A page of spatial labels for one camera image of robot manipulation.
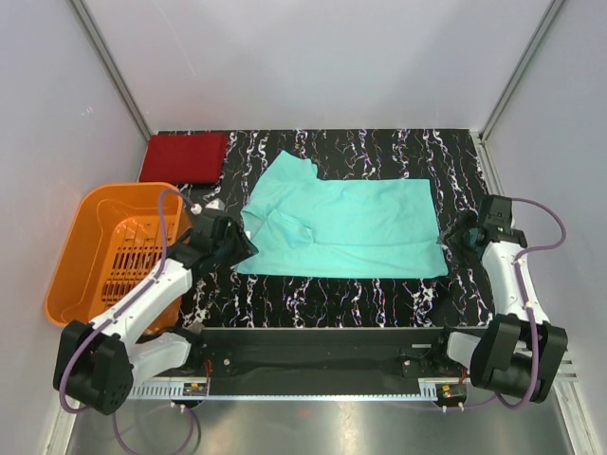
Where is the teal t shirt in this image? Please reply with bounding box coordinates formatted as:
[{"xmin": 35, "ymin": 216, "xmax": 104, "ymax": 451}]
[{"xmin": 236, "ymin": 152, "xmax": 448, "ymax": 280}]

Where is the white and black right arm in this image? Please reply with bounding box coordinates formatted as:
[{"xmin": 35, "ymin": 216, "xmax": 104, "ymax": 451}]
[{"xmin": 440, "ymin": 194, "xmax": 568, "ymax": 410}]

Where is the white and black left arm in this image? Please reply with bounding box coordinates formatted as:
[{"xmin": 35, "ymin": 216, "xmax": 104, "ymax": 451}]
[{"xmin": 53, "ymin": 209, "xmax": 258, "ymax": 415}]

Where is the folded red t shirt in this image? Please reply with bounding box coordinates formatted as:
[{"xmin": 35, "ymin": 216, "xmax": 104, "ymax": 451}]
[{"xmin": 138, "ymin": 132, "xmax": 229, "ymax": 185}]

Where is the orange plastic laundry basket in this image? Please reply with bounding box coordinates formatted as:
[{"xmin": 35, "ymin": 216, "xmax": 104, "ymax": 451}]
[{"xmin": 45, "ymin": 183, "xmax": 191, "ymax": 327}]

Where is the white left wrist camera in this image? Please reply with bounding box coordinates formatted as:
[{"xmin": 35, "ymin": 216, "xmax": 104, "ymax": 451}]
[{"xmin": 190, "ymin": 199, "xmax": 225, "ymax": 215}]

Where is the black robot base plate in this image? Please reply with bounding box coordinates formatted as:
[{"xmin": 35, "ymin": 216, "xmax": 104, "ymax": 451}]
[{"xmin": 166, "ymin": 328, "xmax": 464, "ymax": 385}]

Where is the grey slotted cable duct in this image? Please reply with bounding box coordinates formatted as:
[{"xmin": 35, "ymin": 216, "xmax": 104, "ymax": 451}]
[{"xmin": 128, "ymin": 377, "xmax": 437, "ymax": 401}]

